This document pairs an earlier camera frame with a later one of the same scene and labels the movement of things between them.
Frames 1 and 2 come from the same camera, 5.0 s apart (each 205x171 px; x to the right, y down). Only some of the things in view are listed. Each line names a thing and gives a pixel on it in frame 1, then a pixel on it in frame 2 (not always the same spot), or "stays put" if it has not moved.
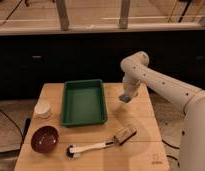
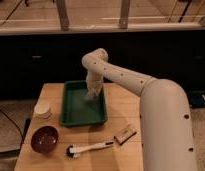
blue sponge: x=125 y=98 -> x=89 y=96
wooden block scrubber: x=124 y=134 stays put
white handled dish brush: x=70 y=150 stays put
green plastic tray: x=83 y=103 stays put
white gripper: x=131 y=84 -> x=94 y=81
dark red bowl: x=44 y=139 stays put
